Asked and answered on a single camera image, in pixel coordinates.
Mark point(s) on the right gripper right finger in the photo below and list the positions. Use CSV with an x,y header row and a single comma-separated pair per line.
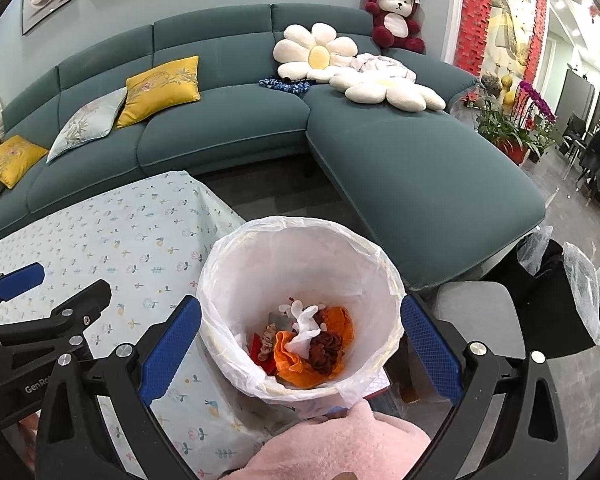
x,y
505,420

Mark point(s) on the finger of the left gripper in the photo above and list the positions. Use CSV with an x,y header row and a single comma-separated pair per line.
x,y
67,321
21,280

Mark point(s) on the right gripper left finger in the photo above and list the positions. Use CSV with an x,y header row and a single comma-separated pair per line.
x,y
73,440

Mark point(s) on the brown fabric scrunchie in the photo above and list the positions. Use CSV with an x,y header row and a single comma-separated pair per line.
x,y
267,342

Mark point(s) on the orange plastic bag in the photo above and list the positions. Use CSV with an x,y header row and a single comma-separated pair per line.
x,y
298,372

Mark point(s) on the red white paper cup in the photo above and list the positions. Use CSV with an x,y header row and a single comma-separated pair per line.
x,y
268,365

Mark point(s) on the white cotton glove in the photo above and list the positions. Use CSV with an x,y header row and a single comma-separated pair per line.
x,y
304,326

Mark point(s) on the white lined trash bin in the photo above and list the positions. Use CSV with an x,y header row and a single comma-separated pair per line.
x,y
271,261

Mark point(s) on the floral light blue tablecloth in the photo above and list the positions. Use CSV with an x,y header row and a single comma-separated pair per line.
x,y
149,241

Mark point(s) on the yellow cushion left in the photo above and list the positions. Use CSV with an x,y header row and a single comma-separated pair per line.
x,y
17,156

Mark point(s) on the yellow cushion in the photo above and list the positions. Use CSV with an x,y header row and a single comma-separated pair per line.
x,y
166,85
17,156

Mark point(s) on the black bin with clear bag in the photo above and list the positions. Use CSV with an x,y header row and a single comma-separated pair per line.
x,y
555,292

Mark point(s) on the pink fluffy sleeve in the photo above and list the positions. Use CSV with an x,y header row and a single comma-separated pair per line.
x,y
361,444

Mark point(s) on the light blue embroidered cushion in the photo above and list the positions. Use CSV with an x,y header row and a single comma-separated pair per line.
x,y
91,122

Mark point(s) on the yellow cushion centre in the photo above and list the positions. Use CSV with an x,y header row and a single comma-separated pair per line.
x,y
166,85

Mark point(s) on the potted plant red pot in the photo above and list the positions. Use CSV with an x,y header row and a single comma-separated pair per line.
x,y
518,130

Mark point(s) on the teal sectional sofa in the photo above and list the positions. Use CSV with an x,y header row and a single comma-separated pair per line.
x,y
429,190

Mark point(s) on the magenta orchid plant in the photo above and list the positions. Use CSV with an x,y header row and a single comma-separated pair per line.
x,y
538,101

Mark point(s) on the blue knitted scarf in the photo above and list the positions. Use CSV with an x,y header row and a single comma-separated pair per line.
x,y
297,88

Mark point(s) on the white daisy pillow upright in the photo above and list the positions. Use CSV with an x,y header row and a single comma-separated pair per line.
x,y
315,54

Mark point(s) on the white daisy pillow flat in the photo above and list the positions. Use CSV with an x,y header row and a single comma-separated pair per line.
x,y
401,93

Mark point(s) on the pink white folded cloth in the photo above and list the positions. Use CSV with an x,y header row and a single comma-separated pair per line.
x,y
381,67

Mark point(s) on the red white teddy bear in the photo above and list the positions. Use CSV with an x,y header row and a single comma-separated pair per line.
x,y
394,24

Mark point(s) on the red lattice wall decoration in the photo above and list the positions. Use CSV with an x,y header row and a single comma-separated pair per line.
x,y
471,38

